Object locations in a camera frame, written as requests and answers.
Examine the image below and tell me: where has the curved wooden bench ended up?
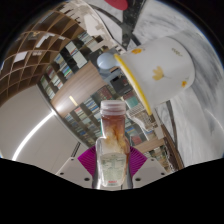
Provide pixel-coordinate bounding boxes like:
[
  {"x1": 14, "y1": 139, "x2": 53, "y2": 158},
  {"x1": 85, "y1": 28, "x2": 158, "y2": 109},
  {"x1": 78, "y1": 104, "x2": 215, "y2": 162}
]
[{"x1": 159, "y1": 125, "x2": 185, "y2": 172}]

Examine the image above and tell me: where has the ceiling light strip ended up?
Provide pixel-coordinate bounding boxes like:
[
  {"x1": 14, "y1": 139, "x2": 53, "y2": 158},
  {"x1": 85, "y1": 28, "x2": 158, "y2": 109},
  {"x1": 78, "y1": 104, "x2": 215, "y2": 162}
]
[{"x1": 11, "y1": 111, "x2": 56, "y2": 162}]

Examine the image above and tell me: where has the clear plastic bottle white cap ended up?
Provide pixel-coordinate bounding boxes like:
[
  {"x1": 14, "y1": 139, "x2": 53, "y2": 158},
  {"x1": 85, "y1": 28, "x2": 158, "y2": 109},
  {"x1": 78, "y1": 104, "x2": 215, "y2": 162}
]
[{"x1": 94, "y1": 99, "x2": 132, "y2": 192}]

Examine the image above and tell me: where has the flat round red coaster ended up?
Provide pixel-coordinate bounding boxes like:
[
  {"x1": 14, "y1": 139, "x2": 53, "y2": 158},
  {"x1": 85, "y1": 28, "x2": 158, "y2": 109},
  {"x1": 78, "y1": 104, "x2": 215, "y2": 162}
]
[{"x1": 103, "y1": 0, "x2": 130, "y2": 11}]

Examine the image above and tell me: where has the beige architectural model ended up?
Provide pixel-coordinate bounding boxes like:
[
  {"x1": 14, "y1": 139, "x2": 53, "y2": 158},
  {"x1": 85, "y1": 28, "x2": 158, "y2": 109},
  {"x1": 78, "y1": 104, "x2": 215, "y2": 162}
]
[{"x1": 126, "y1": 108, "x2": 158, "y2": 133}]

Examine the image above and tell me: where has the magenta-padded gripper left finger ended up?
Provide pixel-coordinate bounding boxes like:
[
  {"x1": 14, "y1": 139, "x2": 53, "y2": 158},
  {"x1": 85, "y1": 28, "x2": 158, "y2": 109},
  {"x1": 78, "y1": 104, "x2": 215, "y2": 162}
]
[{"x1": 54, "y1": 146, "x2": 101, "y2": 190}]

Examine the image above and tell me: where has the white mug with yellow rim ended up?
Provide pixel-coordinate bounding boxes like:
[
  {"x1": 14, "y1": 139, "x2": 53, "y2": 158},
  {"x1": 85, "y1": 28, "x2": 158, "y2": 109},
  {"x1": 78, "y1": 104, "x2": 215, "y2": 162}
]
[{"x1": 96, "y1": 35, "x2": 196, "y2": 116}]

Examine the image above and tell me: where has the dark grey architectural model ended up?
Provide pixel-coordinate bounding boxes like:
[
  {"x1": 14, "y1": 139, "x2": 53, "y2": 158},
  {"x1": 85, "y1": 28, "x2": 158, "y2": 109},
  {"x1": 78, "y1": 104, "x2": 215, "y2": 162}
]
[{"x1": 104, "y1": 66, "x2": 133, "y2": 96}]

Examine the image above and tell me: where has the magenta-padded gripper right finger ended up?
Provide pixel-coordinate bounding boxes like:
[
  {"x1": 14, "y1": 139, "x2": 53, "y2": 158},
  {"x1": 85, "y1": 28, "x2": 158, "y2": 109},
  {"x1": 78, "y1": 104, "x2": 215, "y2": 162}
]
[{"x1": 128, "y1": 146, "x2": 170, "y2": 190}]

